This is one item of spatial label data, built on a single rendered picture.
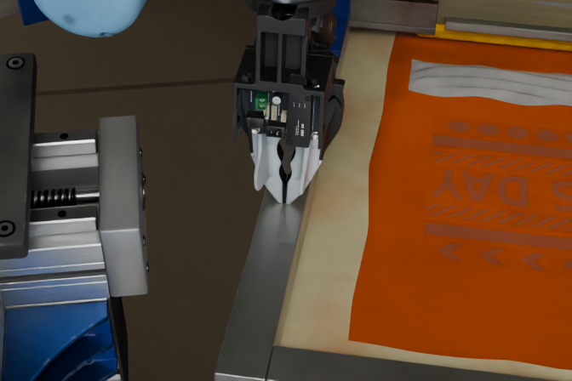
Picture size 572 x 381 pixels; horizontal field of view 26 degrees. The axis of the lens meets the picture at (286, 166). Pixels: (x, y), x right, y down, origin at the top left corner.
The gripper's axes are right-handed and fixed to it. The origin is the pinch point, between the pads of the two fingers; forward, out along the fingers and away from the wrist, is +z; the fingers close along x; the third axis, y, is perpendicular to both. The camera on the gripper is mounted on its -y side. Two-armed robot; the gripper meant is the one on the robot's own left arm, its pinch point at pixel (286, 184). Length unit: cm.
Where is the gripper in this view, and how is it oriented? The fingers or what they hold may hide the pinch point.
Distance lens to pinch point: 107.0
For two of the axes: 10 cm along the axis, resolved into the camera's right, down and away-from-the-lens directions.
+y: -1.4, 5.4, -8.3
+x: 9.9, 1.1, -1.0
